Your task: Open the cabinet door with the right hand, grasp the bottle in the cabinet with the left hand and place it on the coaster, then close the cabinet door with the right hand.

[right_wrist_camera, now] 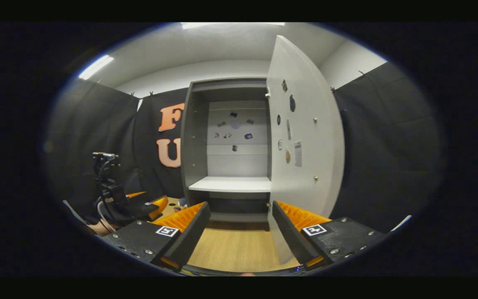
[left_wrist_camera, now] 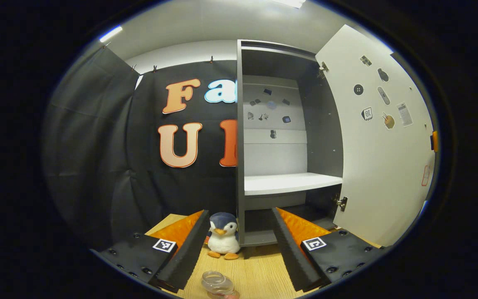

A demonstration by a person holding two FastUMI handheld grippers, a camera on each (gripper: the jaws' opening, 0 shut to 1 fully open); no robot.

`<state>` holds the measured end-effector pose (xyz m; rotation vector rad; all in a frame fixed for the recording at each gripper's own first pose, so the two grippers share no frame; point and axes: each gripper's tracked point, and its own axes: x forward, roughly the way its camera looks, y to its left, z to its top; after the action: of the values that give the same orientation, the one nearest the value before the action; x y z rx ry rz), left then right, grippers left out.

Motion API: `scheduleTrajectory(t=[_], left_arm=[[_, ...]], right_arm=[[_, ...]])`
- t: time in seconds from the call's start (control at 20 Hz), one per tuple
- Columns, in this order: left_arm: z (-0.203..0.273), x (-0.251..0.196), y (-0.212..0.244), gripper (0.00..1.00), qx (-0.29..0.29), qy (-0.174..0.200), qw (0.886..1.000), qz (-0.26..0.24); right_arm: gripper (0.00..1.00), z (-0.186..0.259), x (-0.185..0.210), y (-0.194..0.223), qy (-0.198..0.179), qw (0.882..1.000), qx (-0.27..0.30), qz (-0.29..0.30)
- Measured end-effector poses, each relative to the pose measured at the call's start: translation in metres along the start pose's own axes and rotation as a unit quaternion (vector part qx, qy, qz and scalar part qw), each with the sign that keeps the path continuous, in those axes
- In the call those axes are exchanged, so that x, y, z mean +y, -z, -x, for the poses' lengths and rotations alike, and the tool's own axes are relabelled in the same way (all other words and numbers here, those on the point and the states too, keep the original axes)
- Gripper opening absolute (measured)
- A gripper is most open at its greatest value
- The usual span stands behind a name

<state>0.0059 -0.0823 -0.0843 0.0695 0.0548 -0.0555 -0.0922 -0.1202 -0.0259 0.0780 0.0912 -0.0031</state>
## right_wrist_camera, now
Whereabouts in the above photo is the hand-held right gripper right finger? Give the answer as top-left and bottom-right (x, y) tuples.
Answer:
(271, 201), (387, 271)

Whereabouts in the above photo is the ceiling strip light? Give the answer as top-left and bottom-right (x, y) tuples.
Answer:
(78, 55), (114, 80)
(181, 22), (285, 29)

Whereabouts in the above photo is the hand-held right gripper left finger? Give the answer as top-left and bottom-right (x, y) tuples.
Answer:
(101, 201), (211, 272)

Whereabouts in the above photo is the white cabinet shelf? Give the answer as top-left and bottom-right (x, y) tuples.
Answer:
(188, 176), (272, 193)

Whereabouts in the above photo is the black backdrop cloth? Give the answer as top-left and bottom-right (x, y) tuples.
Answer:
(44, 62), (445, 237)

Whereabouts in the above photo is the grey cabinet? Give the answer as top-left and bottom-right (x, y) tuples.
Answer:
(180, 78), (273, 232)

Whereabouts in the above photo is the white cabinet door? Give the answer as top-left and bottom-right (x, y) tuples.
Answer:
(266, 35), (345, 265)

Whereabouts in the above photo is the white cable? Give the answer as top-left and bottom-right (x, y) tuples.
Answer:
(97, 199), (113, 233)

